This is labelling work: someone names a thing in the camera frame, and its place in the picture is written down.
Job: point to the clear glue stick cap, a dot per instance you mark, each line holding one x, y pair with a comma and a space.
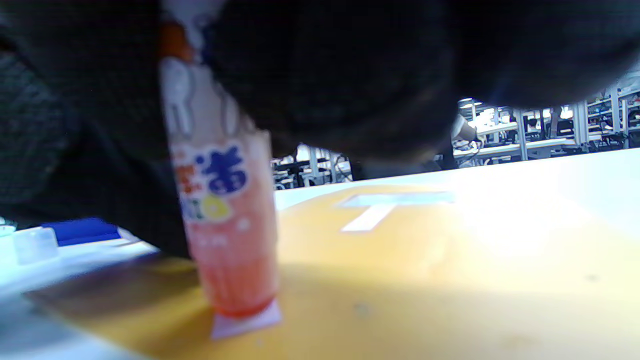
36, 246

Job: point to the blue plastic file rack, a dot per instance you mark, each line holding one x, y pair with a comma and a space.
82, 231

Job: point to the person's right hand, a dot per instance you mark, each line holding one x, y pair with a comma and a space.
350, 75

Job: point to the person's left hand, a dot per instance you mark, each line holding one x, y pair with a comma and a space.
100, 150

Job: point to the white metal shelving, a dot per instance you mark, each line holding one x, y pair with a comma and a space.
581, 125

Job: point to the orange L-shaped folder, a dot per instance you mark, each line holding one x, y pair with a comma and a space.
400, 290

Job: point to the pink glue stick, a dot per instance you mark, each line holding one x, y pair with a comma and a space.
230, 240

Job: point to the white paper label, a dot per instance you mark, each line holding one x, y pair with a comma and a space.
400, 199

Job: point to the lavender sticky note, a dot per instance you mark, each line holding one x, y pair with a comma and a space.
245, 325

